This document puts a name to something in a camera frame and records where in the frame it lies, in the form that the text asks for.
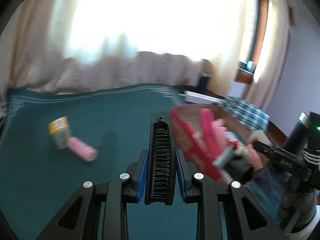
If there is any black comb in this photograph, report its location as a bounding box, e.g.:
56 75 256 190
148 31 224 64
144 116 176 205

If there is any dark green table mat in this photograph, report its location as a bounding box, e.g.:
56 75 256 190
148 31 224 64
1 84 184 239

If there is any yellow white small carton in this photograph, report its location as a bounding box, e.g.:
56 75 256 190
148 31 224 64
48 116 72 150

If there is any beige lace curtain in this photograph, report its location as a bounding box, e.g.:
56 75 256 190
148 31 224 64
0 0 291 111

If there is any plaid folded cloth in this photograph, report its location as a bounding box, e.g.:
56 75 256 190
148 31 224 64
218 96 270 132

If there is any black cylinder container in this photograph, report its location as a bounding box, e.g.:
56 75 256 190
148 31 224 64
225 157 254 185

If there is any blue bottle on sill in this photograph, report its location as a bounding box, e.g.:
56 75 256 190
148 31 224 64
247 61 254 72

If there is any red tin storage box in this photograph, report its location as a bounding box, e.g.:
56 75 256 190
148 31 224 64
170 104 251 184

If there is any black thermos flask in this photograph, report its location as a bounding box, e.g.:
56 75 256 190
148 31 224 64
282 112 309 155

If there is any right gloved hand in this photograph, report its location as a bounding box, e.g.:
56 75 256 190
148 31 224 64
277 176 316 235

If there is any white power strip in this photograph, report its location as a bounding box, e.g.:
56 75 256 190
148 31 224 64
184 90 224 104

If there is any dark thread cone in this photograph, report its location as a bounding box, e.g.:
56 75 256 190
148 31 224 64
197 72 210 93

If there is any pink foam curler loop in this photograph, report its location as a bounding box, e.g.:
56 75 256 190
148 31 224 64
199 108 221 160

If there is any blue glitter tube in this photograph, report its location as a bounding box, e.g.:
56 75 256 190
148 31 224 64
212 146 235 168

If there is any pink thread spool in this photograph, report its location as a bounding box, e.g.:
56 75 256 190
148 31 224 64
68 137 98 162

